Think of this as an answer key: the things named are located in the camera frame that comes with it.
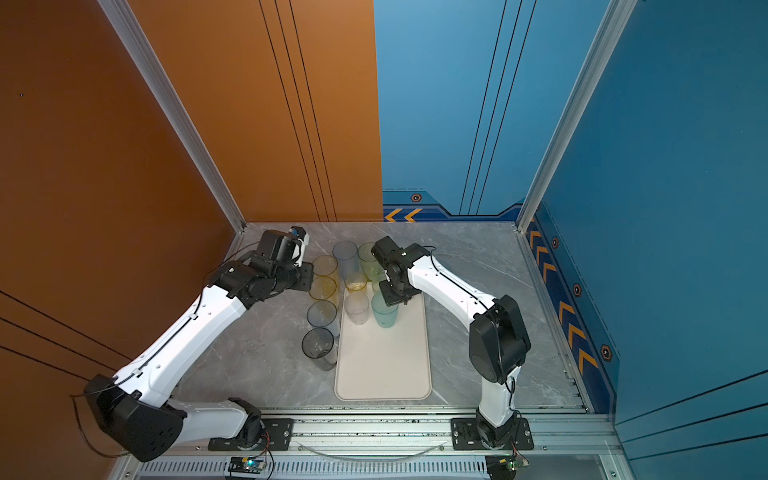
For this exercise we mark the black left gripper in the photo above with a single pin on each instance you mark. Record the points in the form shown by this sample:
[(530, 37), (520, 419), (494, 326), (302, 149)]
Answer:
[(307, 272)]

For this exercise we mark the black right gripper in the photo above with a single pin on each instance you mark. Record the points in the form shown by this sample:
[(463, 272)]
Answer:
[(389, 298)]

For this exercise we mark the teal glass front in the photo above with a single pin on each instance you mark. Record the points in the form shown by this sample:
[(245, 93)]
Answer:
[(384, 314)]

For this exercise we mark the small yellow glass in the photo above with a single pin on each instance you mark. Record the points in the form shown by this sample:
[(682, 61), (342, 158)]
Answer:
[(356, 282)]

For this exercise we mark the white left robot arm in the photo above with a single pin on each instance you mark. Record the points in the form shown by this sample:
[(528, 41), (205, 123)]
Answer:
[(135, 407)]

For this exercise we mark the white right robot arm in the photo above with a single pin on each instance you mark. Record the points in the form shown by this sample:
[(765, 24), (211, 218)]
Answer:
[(498, 340)]

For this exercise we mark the cream plastic tray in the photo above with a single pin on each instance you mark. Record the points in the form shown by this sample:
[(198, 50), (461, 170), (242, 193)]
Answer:
[(384, 364)]

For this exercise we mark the tall green glass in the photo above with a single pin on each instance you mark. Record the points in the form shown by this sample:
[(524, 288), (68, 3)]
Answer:
[(369, 264)]

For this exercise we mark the tall yellow glass rear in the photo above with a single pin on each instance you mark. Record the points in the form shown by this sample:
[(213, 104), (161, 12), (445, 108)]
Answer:
[(326, 266)]

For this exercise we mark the tall yellow glass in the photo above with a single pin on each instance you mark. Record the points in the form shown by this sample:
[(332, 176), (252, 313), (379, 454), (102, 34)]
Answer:
[(324, 288), (326, 266)]

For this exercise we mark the tall blue glass rear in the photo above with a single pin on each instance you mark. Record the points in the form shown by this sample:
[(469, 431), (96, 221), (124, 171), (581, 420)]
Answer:
[(346, 255)]

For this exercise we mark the tall blue glass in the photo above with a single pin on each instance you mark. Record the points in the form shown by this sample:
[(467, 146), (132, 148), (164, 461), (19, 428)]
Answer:
[(324, 314), (346, 255)]

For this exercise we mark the tall yellow glass front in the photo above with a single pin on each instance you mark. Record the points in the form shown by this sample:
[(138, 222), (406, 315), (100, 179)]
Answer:
[(324, 288)]

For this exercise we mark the tall blue glass front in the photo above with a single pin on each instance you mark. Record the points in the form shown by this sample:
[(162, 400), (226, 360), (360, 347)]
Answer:
[(324, 314)]

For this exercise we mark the tall dark grey glass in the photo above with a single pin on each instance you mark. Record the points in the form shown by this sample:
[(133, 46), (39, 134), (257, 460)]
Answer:
[(319, 345)]

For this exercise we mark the left circuit board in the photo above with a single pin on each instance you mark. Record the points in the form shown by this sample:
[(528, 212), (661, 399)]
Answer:
[(247, 467)]

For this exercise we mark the circuit board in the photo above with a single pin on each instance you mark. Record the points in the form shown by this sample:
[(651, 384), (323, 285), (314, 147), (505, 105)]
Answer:
[(247, 467), (505, 467)]

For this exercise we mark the right circuit board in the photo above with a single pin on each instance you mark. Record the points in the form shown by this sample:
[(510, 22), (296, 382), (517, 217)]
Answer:
[(505, 467)]

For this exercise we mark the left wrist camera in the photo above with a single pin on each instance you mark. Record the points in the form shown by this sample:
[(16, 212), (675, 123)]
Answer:
[(301, 235)]

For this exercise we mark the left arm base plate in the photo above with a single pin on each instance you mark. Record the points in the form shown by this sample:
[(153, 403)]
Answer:
[(267, 433)]

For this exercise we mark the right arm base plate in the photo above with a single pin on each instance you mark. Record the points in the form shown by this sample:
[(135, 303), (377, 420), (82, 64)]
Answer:
[(465, 433)]

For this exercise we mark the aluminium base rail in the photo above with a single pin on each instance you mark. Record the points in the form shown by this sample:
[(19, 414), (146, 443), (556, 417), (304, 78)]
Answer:
[(402, 443)]

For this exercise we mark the aluminium corner post left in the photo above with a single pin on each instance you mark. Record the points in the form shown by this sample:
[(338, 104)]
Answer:
[(126, 25)]

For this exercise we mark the aluminium corner post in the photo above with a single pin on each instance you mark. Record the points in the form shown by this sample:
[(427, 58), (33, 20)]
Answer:
[(609, 32), (126, 25)]

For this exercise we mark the aluminium corner post right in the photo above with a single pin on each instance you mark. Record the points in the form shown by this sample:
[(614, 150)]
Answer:
[(609, 32)]

